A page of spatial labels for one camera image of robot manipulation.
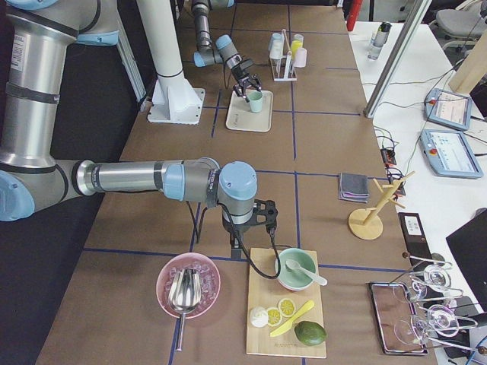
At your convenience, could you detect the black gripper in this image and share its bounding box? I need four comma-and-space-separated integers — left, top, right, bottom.
230, 57, 262, 100
222, 199, 278, 259

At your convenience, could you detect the green cup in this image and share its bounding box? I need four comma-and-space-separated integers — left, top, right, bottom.
247, 90, 263, 113

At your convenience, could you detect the cream rabbit tray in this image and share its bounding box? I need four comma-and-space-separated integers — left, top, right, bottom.
225, 90, 274, 132

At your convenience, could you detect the cream white cup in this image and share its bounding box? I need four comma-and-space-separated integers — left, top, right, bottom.
269, 40, 284, 60

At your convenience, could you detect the light blue cup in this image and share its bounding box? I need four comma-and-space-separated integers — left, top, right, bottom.
268, 33, 282, 51

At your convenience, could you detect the pink cup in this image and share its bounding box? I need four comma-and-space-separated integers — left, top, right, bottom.
293, 47, 307, 68

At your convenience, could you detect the yellow cup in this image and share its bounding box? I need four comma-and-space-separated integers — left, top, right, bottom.
291, 40, 303, 57

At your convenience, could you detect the grey cup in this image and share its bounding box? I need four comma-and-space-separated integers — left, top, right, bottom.
293, 33, 304, 43

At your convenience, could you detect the black mirrored glass tray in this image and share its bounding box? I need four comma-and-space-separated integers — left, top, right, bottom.
368, 281, 428, 356

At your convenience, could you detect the white plastic spoon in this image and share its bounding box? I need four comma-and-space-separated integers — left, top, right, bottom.
285, 259, 328, 286

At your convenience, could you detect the green bowl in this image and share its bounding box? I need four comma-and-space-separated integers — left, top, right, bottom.
275, 247, 317, 292

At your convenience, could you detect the pink bowl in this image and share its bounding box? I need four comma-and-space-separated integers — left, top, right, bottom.
155, 252, 220, 319

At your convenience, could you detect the grey folded cloth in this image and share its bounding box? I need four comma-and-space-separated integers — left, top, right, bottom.
338, 173, 369, 203

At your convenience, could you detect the lemon slice upper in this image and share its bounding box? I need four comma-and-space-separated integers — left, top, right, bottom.
277, 298, 297, 318

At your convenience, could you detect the lemon slice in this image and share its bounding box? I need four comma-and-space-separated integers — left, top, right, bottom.
266, 306, 282, 327
277, 298, 297, 318

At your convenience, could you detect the wooden cutting board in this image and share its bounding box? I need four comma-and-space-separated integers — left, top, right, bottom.
246, 249, 326, 359

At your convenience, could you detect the wooden stand with round base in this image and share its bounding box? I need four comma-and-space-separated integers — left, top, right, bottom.
348, 171, 415, 240

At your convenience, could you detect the lemon slice lower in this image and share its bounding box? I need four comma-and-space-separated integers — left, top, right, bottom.
266, 306, 282, 327

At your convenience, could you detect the white steamed bun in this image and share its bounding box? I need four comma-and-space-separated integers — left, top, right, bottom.
250, 306, 269, 328

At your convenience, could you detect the metal ice scoop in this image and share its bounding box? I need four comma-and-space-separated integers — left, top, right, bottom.
168, 268, 202, 351

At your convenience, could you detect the yellow plastic knife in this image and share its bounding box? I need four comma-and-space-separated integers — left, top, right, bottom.
269, 300, 315, 338

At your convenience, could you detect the green avocado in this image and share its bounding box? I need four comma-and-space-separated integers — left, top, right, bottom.
294, 321, 327, 346

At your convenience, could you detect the red cylinder object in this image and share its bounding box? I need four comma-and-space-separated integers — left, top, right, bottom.
346, 0, 363, 32

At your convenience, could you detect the plastic water bottle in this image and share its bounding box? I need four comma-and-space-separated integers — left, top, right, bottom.
368, 22, 392, 60

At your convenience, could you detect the black label box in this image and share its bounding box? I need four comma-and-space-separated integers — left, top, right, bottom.
398, 212, 431, 259

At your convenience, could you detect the metal wine glass rack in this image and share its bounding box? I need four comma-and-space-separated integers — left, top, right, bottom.
393, 252, 486, 356

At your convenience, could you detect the lower teach pendant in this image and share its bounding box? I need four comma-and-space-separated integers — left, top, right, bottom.
420, 129, 483, 179

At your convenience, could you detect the teach pendant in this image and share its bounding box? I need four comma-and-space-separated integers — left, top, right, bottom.
420, 129, 483, 179
425, 88, 473, 132

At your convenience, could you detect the upper teach pendant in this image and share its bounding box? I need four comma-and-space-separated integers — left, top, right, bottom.
425, 88, 473, 132

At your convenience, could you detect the computer monitor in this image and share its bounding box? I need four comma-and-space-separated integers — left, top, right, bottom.
446, 209, 486, 306

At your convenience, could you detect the grey office chair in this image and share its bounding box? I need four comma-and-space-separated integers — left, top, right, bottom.
429, 1, 486, 50

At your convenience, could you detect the white wire cup rack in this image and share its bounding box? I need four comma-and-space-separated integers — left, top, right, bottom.
269, 29, 297, 81

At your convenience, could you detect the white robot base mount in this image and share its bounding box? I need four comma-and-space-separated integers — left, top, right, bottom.
137, 0, 205, 125

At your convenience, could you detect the aluminium frame post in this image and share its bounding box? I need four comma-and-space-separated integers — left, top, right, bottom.
364, 0, 431, 119

